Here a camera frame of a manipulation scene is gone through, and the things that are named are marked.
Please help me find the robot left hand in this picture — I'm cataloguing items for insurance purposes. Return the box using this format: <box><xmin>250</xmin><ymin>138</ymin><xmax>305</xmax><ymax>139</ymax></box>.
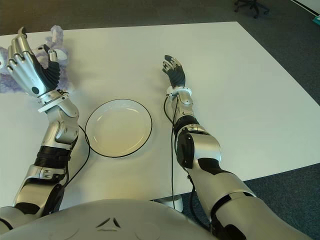
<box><xmin>5</xmin><ymin>26</ymin><xmax>62</xmax><ymax>99</ymax></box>

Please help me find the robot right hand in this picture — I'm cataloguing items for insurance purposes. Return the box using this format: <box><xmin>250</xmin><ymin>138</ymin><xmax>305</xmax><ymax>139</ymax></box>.
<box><xmin>161</xmin><ymin>54</ymin><xmax>187</xmax><ymax>89</ymax></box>

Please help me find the purple plush bunny doll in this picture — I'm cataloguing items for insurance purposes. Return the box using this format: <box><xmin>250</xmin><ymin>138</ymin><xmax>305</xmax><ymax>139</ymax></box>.
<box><xmin>0</xmin><ymin>24</ymin><xmax>75</xmax><ymax>95</ymax></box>

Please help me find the white plate black rim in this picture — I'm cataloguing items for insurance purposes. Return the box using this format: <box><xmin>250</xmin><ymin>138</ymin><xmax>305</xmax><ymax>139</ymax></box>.
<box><xmin>84</xmin><ymin>98</ymin><xmax>153</xmax><ymax>158</ymax></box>

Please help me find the black office chair base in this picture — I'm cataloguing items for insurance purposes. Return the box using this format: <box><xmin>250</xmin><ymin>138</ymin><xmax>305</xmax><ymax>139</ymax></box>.
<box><xmin>233</xmin><ymin>0</ymin><xmax>271</xmax><ymax>20</ymax></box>

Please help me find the white table leg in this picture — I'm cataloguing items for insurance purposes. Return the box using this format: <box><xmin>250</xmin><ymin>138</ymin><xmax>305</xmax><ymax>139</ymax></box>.
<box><xmin>149</xmin><ymin>194</ymin><xmax>185</xmax><ymax>214</ymax></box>

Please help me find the silver robot torso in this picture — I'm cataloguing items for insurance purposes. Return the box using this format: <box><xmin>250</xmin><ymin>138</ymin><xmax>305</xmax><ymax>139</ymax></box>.
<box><xmin>0</xmin><ymin>198</ymin><xmax>216</xmax><ymax>240</ymax></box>

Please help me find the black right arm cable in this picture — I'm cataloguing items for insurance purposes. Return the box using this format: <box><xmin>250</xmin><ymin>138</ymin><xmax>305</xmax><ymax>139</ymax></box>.
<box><xmin>163</xmin><ymin>96</ymin><xmax>176</xmax><ymax>208</ymax></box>

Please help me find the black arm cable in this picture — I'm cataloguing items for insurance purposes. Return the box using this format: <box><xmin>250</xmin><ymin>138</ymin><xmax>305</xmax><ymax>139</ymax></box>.
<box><xmin>163</xmin><ymin>96</ymin><xmax>176</xmax><ymax>208</ymax></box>
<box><xmin>63</xmin><ymin>124</ymin><xmax>91</xmax><ymax>188</ymax></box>

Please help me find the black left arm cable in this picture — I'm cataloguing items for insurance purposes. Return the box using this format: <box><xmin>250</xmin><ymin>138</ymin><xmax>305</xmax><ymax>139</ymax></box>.
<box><xmin>63</xmin><ymin>124</ymin><xmax>91</xmax><ymax>188</ymax></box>

